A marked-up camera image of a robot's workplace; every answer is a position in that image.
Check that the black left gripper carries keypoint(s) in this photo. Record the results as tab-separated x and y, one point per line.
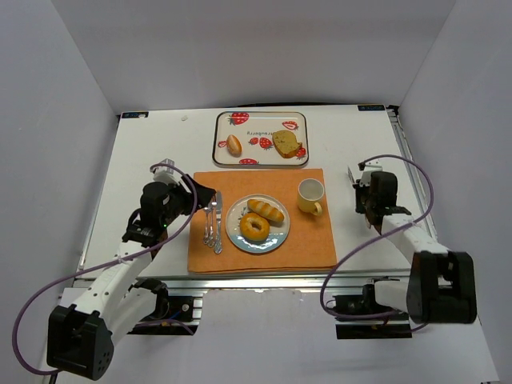
191	194

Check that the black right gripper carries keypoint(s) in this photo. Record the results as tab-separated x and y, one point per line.
362	198

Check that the metal food tongs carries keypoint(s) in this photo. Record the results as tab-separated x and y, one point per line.
353	183

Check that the golden bagel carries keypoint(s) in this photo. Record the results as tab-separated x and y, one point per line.
254	227

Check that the striped long bread roll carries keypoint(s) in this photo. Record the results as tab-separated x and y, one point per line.
265	210

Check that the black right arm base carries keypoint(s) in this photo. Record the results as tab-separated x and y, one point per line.
363	303

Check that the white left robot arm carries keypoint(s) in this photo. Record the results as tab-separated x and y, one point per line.
82	336

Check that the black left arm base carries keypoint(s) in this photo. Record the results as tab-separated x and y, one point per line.
174	314

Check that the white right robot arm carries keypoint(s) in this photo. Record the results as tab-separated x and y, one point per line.
441	285

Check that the small sesame bread roll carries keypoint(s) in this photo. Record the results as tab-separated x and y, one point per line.
233	145

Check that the brown bread slice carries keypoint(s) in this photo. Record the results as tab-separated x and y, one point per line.
286	144

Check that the silver spoon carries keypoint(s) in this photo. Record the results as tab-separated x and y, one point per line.
206	234

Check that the silver fork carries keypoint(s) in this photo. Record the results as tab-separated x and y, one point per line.
210	240

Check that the yellow mug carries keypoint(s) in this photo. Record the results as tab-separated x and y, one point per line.
310	193

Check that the silver table knife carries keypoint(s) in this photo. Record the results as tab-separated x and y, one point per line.
218	232

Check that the strawberry pattern rectangular tray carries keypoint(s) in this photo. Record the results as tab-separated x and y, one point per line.
254	130

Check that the orange cloth placemat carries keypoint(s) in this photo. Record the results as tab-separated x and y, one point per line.
309	244

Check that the round plate with blue rim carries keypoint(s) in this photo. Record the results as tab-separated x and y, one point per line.
278	231

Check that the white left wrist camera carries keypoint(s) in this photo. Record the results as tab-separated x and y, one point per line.
163	172

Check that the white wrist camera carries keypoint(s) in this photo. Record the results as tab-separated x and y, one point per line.
163	172
367	168

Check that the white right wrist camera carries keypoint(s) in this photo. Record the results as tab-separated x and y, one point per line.
367	168

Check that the aluminium table frame rail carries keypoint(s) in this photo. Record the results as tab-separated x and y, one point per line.
308	282

